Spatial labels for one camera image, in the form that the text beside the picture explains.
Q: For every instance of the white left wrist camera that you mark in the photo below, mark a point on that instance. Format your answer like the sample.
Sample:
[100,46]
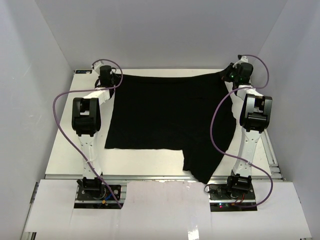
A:
[96,66]

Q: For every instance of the black t-shirt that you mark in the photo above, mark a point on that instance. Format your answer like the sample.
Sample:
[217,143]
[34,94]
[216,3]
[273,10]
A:
[192,114]

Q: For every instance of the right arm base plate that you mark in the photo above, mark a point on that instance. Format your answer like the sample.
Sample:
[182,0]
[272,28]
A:
[220,200]

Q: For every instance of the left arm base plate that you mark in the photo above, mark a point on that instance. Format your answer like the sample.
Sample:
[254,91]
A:
[95,199]

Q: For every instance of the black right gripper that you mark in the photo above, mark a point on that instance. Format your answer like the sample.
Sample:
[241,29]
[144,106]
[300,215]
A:
[227,74]

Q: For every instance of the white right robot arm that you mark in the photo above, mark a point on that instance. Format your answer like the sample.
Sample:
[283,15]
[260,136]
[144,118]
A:
[254,118]

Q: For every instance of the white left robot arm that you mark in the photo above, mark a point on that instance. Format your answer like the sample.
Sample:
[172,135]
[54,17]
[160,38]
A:
[86,122]

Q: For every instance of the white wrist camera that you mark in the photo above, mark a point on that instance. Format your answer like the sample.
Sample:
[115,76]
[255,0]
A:
[96,66]
[241,59]

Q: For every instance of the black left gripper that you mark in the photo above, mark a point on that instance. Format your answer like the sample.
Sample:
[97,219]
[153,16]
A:
[113,81]

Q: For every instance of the left black table label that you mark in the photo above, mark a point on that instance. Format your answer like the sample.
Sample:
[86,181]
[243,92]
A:
[83,71]

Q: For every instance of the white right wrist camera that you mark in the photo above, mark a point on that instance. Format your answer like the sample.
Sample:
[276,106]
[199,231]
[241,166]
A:
[241,59]

